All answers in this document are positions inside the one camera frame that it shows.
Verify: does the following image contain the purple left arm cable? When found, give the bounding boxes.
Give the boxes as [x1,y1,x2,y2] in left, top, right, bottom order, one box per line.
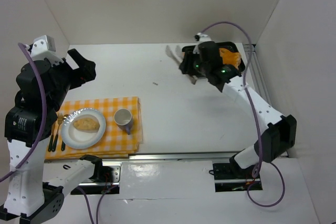
[0,42,120,224]

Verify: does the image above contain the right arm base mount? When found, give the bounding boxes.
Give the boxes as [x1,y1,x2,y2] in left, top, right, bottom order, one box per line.
[209,163,263,193]

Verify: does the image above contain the bread on plate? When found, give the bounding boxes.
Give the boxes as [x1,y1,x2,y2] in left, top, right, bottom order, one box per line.
[73,118,100,131]

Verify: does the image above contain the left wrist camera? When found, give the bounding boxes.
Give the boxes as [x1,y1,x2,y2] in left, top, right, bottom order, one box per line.
[30,35,56,57]

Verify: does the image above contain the black baking tray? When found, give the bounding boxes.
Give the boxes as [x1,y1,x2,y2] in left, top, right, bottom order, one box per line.
[179,41,245,77]

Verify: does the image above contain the yellow checkered cloth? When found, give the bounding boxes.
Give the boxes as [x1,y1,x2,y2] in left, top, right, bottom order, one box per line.
[45,97,143,160]

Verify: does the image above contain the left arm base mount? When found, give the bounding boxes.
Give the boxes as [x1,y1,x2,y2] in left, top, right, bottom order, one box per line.
[79,166,121,195]

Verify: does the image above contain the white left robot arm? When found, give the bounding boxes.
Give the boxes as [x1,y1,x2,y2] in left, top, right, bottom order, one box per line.
[1,49,103,223]

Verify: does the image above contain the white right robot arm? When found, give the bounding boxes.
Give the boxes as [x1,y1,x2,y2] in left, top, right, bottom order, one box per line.
[175,40,297,177]

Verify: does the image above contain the white paper plate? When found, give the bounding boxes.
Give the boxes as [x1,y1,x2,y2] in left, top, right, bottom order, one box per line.
[61,108,106,150]

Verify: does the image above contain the stainless steel tongs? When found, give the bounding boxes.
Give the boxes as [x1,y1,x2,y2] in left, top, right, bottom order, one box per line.
[165,45,197,85]

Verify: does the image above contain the gold knife green handle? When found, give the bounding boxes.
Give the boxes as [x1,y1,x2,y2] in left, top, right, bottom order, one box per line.
[61,141,66,151]

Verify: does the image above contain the aluminium rail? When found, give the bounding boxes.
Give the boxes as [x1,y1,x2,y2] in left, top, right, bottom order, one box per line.
[44,150,247,168]

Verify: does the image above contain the gold fork green handle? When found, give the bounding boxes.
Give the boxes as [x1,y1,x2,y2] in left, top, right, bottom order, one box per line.
[48,121,58,152]

